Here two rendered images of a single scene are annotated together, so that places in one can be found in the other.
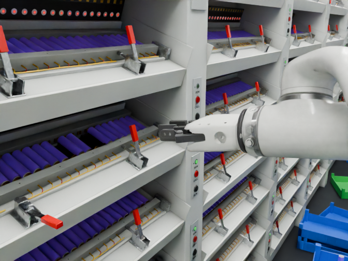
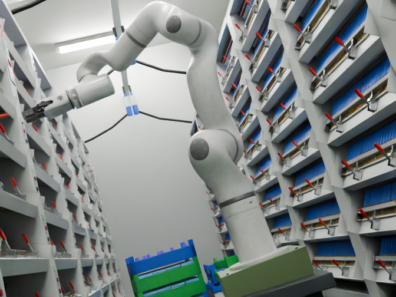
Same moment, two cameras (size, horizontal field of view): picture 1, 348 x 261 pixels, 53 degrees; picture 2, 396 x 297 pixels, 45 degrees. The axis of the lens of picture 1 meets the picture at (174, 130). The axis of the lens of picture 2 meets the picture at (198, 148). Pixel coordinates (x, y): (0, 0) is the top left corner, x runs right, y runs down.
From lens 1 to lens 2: 1.40 m
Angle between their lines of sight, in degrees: 51
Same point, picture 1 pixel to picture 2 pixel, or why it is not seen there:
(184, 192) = (32, 186)
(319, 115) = (96, 77)
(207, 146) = (55, 104)
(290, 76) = (81, 71)
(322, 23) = (67, 157)
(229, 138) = (64, 96)
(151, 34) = not seen: outside the picture
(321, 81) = (92, 69)
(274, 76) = (52, 168)
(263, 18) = not seen: hidden behind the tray
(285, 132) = (87, 85)
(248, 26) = not seen: hidden behind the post
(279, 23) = (44, 131)
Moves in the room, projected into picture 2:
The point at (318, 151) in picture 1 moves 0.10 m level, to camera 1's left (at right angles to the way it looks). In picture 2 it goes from (101, 89) to (76, 89)
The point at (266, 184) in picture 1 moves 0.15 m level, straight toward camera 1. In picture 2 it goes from (73, 254) to (78, 251)
